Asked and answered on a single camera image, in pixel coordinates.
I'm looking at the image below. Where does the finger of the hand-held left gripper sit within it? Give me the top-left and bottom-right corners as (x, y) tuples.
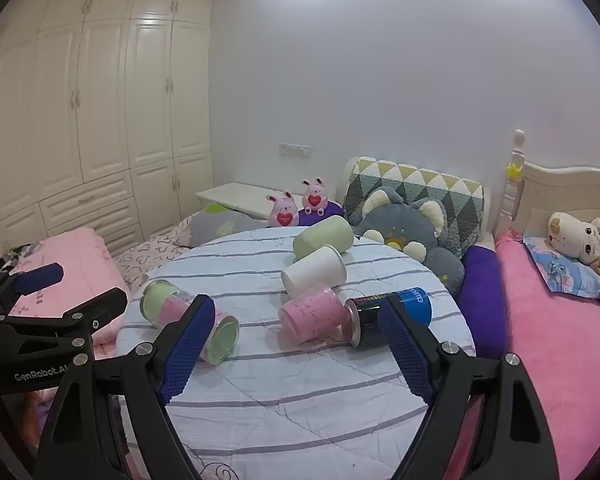
(0, 287), (129, 352)
(0, 262), (65, 322)

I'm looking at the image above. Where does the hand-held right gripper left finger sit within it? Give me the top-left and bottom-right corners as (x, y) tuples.
(32, 294), (216, 480)

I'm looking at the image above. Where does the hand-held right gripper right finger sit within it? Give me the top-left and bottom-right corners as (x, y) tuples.
(379, 294), (564, 480)

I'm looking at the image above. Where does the blue and black cup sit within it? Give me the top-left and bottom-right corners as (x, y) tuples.
(344, 287), (434, 349)

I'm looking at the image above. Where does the green and pink cup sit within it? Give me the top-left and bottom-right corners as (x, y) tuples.
(139, 280), (241, 365)

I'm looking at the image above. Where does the pink cup with handle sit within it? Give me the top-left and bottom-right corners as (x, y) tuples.
(278, 285), (354, 346)

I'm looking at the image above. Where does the white cup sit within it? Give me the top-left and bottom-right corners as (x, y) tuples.
(281, 244), (347, 299)

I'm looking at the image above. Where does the pale green cup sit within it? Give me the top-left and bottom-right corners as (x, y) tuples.
(292, 215), (355, 261)

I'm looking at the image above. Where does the black and white cloth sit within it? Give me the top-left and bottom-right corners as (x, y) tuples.
(0, 243), (37, 277)

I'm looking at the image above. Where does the pink printed quilt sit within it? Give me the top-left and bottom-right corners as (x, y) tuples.
(0, 226), (132, 362)

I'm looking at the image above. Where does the heart print pillow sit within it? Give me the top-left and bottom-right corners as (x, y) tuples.
(112, 224), (192, 292)

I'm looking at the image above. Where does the purple cushion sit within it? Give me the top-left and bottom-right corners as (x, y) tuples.
(454, 244), (507, 362)

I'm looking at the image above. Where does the striped white quilt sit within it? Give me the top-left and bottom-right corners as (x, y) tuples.
(114, 225), (477, 480)

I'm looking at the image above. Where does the grey cat plush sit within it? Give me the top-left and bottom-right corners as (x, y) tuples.
(352, 186), (466, 302)

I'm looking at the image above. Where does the grey flower pillow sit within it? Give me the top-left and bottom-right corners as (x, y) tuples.
(187, 204), (272, 249)

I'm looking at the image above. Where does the pink fleece blanket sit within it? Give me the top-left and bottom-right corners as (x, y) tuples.
(494, 232), (600, 480)

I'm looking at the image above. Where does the triangle pattern cushion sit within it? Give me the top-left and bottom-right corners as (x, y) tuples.
(342, 156), (486, 257)

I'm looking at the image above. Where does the purple pillow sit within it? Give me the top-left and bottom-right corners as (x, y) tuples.
(298, 200), (347, 228)

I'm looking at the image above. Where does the white nightstand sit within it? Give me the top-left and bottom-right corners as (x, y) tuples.
(195, 182), (307, 219)

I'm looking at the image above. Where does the pink bunny plush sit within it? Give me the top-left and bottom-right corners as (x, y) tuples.
(300, 177), (330, 217)
(266, 190), (301, 229)

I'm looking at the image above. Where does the blue printed pillow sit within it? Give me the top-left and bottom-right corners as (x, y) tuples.
(522, 232), (600, 317)

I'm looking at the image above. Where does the white wardrobe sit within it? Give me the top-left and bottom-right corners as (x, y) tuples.
(0, 0), (216, 262)

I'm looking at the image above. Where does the cream dog plush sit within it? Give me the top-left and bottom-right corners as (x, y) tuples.
(547, 211), (600, 282)

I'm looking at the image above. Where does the cream bed headboard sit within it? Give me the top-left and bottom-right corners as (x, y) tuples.
(494, 129), (600, 242)

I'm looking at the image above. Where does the wall socket panel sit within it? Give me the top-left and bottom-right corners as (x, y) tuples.
(278, 142), (312, 159)

